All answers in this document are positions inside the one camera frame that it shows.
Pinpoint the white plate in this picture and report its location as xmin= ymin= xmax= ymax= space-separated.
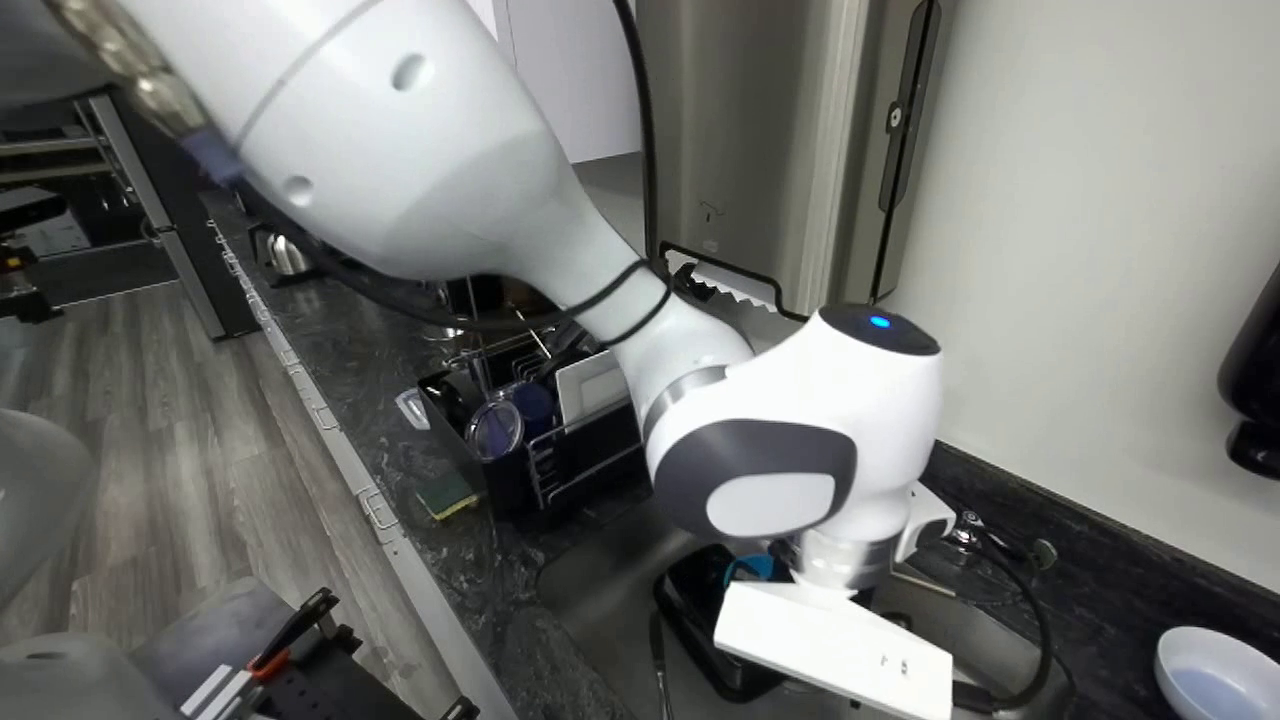
xmin=550 ymin=347 xmax=631 ymax=430

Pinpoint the dark blue cup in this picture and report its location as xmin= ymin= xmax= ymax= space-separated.
xmin=512 ymin=377 xmax=562 ymax=445

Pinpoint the black dish rack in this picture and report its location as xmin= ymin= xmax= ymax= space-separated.
xmin=414 ymin=314 xmax=658 ymax=525

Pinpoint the green yellow sponge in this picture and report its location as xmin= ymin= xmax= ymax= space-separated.
xmin=408 ymin=477 xmax=484 ymax=530

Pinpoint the black square container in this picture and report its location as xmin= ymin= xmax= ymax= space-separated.
xmin=647 ymin=542 xmax=793 ymax=709

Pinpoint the stainless paper towel dispenser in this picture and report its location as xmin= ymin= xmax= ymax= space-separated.
xmin=636 ymin=0 xmax=961 ymax=321

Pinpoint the steel pour-over pitcher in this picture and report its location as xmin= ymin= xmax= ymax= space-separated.
xmin=254 ymin=224 xmax=321 ymax=283

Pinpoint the red black hand tool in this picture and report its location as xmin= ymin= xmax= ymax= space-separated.
xmin=176 ymin=583 xmax=344 ymax=720

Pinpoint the white bowl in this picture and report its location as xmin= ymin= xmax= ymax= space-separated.
xmin=1153 ymin=627 xmax=1280 ymax=720

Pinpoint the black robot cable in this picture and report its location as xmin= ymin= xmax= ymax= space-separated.
xmin=303 ymin=0 xmax=1056 ymax=717

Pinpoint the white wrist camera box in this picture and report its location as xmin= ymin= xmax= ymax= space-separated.
xmin=706 ymin=579 xmax=961 ymax=720

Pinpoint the dark metal shelf frame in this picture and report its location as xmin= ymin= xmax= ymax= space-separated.
xmin=0 ymin=76 xmax=260 ymax=340

